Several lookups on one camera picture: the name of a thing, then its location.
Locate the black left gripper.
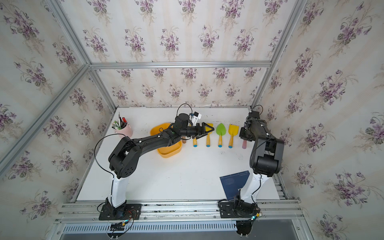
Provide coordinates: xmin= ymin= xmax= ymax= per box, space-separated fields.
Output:
xmin=178 ymin=122 xmax=214 ymax=140

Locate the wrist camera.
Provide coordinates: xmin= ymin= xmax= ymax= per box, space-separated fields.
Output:
xmin=191 ymin=112 xmax=202 ymax=126
xmin=248 ymin=111 xmax=260 ymax=121

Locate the blue booklet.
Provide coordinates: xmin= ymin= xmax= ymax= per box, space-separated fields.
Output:
xmin=220 ymin=171 xmax=250 ymax=201

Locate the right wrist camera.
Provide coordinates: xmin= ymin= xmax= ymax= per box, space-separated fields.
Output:
xmin=248 ymin=111 xmax=260 ymax=121

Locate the yellow plastic storage box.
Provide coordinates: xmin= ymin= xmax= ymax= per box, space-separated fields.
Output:
xmin=150 ymin=123 xmax=182 ymax=158

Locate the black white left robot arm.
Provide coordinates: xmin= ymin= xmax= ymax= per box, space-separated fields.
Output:
xmin=107 ymin=112 xmax=215 ymax=209

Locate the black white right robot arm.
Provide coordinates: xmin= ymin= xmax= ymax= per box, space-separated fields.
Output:
xmin=239 ymin=118 xmax=284 ymax=204

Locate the dark green shovel yellow handle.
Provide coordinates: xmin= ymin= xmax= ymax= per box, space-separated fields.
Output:
xmin=216 ymin=123 xmax=227 ymax=148

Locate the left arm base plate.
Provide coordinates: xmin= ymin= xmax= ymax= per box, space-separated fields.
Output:
xmin=99 ymin=203 xmax=143 ymax=221

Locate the aluminium rail frame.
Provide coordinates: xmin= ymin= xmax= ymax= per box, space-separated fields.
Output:
xmin=46 ymin=200 xmax=314 ymax=240

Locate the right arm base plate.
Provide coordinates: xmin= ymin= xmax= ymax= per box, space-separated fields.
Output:
xmin=218 ymin=200 xmax=262 ymax=221

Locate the pink pen holder cup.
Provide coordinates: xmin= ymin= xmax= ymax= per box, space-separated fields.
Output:
xmin=112 ymin=113 xmax=133 ymax=138

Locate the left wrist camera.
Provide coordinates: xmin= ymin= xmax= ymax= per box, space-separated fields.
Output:
xmin=191 ymin=112 xmax=202 ymax=126

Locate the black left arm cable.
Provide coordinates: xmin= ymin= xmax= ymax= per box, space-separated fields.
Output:
xmin=93 ymin=133 xmax=128 ymax=181

